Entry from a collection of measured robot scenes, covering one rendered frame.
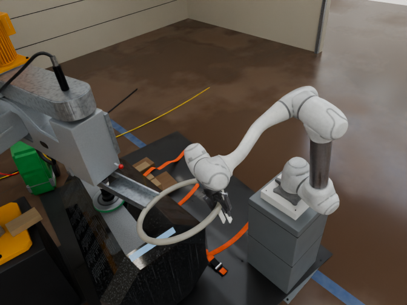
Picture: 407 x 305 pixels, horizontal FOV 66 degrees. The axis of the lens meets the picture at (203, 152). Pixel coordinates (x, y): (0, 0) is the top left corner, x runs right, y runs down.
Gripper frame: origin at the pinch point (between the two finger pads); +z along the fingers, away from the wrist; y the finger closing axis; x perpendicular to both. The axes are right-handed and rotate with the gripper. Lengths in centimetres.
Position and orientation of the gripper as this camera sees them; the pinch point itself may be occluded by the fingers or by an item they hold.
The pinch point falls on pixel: (225, 216)
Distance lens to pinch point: 157.1
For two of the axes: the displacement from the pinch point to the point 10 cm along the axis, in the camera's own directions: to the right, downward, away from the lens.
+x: -3.5, 5.4, -7.7
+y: -8.5, 1.6, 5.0
